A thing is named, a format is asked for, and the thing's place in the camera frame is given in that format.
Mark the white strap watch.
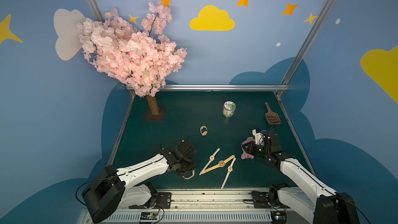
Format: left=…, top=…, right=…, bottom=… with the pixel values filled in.
left=221, top=158, right=236, bottom=189
left=199, top=148, right=220, bottom=175

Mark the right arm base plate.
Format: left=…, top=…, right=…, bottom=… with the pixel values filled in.
left=251, top=190, right=288, bottom=208

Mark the jar with sunflower lid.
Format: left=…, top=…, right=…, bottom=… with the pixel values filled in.
left=222, top=101, right=236, bottom=118

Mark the gold strap watch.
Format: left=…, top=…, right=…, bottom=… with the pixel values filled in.
left=201, top=155, right=236, bottom=174

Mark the aluminium front rail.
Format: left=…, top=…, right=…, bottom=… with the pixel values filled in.
left=103, top=188, right=307, bottom=224

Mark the white strap watch left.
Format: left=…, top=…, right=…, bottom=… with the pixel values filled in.
left=199, top=148, right=220, bottom=175

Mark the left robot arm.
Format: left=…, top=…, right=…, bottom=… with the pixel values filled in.
left=79, top=141, right=196, bottom=224

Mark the pink cloth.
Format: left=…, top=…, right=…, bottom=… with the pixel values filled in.
left=241, top=137, right=255, bottom=160

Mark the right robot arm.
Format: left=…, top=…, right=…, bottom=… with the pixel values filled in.
left=241, top=133, right=360, bottom=224

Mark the pink blossom tree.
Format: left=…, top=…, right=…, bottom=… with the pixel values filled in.
left=76, top=0, right=187, bottom=116

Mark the brown tree base plate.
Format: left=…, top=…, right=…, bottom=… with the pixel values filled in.
left=143, top=105, right=167, bottom=122

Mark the right circuit board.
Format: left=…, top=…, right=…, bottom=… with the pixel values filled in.
left=271, top=212, right=287, bottom=224

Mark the cream looped watch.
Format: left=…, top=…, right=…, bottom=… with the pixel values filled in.
left=200, top=125, right=208, bottom=136
left=182, top=170, right=195, bottom=180

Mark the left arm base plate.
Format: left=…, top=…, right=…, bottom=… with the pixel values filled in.
left=129, top=192, right=172, bottom=209

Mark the back aluminium frame bar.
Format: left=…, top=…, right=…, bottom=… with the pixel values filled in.
left=160, top=85, right=289, bottom=91

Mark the circuit board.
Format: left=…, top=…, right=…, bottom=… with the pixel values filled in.
left=139, top=212, right=160, bottom=224
left=271, top=212, right=287, bottom=224

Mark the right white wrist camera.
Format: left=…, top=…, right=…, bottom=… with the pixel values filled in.
left=252, top=128, right=266, bottom=145

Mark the left circuit board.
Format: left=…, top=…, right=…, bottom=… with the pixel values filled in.
left=139, top=212, right=160, bottom=224

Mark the brown litter scoop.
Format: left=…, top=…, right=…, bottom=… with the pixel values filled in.
left=265, top=102, right=282, bottom=125

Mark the right aluminium frame post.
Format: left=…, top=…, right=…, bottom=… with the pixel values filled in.
left=276, top=0, right=338, bottom=99

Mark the white strap watch right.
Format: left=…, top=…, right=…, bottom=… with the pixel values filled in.
left=221, top=158, right=236, bottom=189

